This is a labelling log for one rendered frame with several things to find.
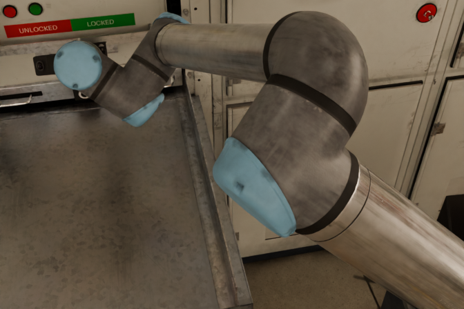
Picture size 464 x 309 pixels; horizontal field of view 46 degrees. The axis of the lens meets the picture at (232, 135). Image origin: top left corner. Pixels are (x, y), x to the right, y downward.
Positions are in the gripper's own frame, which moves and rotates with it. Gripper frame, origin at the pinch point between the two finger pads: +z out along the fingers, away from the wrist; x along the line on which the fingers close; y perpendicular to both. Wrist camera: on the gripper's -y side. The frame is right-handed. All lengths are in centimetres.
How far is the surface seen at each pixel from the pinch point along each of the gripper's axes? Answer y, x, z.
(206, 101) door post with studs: 32.1, -16.9, 10.7
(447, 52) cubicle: 105, -10, 6
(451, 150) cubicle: 118, -47, 25
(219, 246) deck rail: 25, -41, -37
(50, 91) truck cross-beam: -10.4, -8.6, 9.9
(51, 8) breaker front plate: -5.2, 12.6, -0.9
